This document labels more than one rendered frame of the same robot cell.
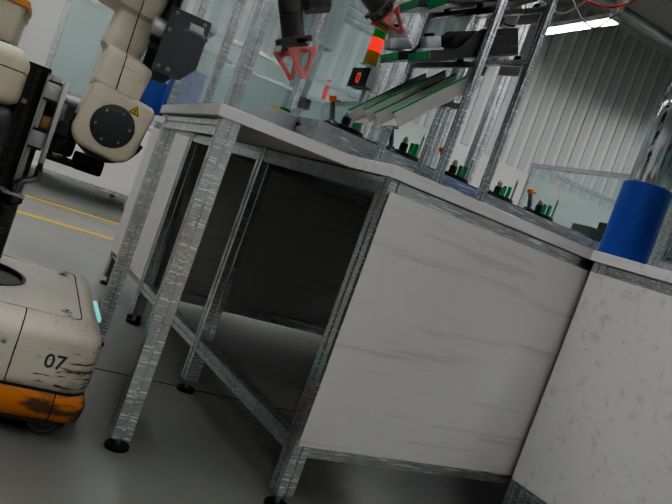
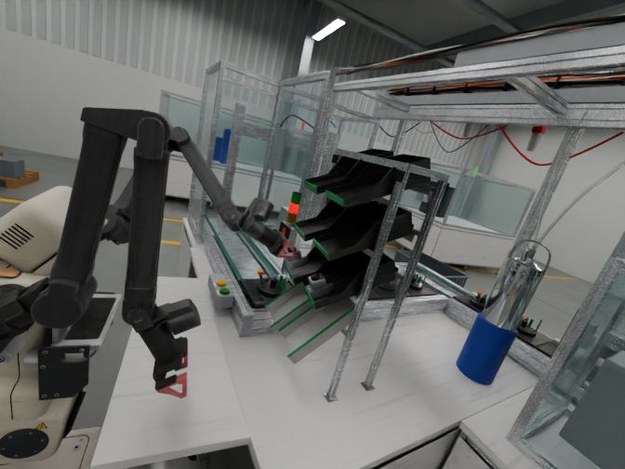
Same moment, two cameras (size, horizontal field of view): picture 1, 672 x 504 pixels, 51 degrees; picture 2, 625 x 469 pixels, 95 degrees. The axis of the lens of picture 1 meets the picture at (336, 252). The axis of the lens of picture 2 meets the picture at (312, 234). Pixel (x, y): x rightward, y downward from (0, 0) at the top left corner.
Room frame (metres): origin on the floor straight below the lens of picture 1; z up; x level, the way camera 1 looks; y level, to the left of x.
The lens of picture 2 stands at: (1.16, 0.02, 1.63)
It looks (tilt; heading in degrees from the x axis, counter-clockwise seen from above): 16 degrees down; 359
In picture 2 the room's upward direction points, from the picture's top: 14 degrees clockwise
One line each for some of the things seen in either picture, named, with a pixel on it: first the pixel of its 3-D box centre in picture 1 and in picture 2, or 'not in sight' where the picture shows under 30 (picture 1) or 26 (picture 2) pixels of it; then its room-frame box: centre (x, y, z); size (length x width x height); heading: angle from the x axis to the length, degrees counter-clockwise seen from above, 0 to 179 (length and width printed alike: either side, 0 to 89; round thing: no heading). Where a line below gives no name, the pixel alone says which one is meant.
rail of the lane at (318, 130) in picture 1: (264, 126); (224, 274); (2.53, 0.39, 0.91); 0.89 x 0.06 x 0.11; 32
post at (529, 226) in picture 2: not in sight; (531, 223); (2.58, -1.04, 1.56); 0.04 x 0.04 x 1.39; 32
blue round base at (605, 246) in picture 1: (633, 227); (485, 347); (2.29, -0.88, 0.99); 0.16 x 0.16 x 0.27
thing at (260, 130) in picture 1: (293, 151); (229, 334); (2.16, 0.23, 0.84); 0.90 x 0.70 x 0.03; 25
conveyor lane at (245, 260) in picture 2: not in sight; (254, 272); (2.65, 0.26, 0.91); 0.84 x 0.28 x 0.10; 32
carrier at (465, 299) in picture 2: not in sight; (483, 299); (2.85, -1.16, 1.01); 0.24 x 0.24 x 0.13; 32
